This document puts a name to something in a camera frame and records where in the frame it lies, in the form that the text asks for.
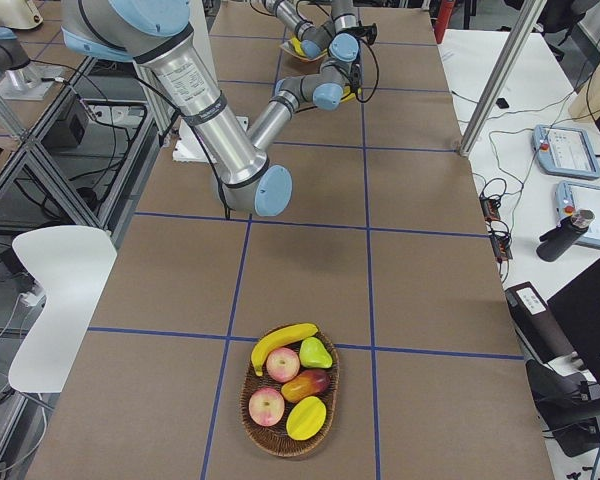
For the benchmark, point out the green pear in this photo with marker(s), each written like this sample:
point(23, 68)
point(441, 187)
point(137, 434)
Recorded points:
point(313, 354)

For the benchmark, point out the teach pendant far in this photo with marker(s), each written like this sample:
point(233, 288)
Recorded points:
point(565, 152)

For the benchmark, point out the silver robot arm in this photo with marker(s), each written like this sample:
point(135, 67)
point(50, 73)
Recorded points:
point(315, 25)
point(158, 35)

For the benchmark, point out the black handheld controller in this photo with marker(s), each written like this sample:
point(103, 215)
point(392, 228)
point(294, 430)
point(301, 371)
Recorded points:
point(557, 241)

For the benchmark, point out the yellow mango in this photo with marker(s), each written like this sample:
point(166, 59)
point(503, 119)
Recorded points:
point(306, 418)

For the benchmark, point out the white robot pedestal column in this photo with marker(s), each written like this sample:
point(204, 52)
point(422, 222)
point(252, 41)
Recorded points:
point(187, 149)

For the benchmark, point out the yellow banana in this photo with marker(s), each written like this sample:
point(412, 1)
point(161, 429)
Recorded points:
point(277, 339)
point(349, 94)

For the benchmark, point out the woven brown basket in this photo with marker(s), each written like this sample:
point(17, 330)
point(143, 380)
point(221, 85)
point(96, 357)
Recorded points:
point(274, 440)

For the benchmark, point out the black monitor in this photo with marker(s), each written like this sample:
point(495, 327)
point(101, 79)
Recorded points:
point(576, 308)

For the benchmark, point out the red orange mango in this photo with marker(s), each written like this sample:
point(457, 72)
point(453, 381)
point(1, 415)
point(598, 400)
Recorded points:
point(308, 383)

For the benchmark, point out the dark box with white label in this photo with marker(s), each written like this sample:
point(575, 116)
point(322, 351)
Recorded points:
point(536, 322)

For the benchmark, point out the red apple lower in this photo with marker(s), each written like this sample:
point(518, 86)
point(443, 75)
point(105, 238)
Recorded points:
point(266, 407)

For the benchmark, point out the red apple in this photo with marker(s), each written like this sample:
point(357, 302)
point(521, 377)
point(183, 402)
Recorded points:
point(283, 364)
point(266, 407)

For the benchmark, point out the grey square plate orange rim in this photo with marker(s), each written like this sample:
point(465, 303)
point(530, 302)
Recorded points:
point(293, 48)

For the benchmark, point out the red apple upper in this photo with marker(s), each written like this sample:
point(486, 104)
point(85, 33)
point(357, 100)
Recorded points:
point(283, 364)

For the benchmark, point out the grey aluminium frame post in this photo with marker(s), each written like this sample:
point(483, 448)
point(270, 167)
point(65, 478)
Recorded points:
point(512, 48)

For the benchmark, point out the small black puck device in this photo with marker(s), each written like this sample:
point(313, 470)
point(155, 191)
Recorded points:
point(502, 103)

